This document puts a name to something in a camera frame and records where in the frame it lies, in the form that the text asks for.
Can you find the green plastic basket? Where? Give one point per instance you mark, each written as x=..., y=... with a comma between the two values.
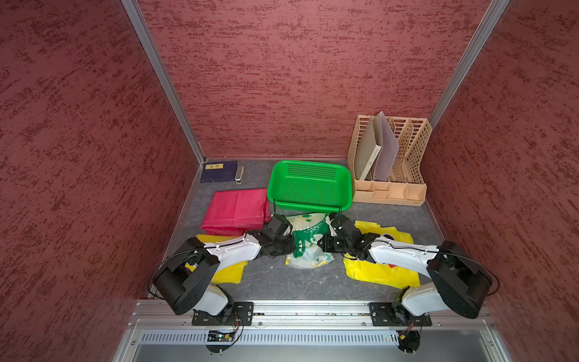
x=310, y=186

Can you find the dark blue book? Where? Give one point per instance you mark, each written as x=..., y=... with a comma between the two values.
x=219, y=172

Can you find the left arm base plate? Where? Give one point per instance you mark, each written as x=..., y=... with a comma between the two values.
x=234, y=314

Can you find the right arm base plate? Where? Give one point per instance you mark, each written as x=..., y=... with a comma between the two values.
x=394, y=315

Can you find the magenta folded raincoat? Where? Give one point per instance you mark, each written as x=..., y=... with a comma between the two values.
x=234, y=212

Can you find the beige desk file organizer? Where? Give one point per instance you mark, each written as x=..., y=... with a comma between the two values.
x=405, y=185

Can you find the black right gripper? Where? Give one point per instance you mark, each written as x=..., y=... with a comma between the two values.
x=326, y=240

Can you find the lilac plastic folder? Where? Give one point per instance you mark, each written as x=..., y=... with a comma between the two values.
x=384, y=134

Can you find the white binder folder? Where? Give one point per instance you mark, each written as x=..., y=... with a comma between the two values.
x=369, y=145

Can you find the aluminium front rail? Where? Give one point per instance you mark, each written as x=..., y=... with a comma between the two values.
x=305, y=322

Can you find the yellow duck raincoat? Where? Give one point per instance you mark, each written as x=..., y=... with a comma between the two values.
x=389, y=275

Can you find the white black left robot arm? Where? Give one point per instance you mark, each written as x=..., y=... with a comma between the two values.
x=184, y=280

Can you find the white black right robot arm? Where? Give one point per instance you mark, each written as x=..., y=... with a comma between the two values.
x=458, y=283

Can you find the dinosaur print raincoat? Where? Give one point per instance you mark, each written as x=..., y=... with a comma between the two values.
x=308, y=229

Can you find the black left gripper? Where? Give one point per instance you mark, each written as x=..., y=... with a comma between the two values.
x=290, y=240

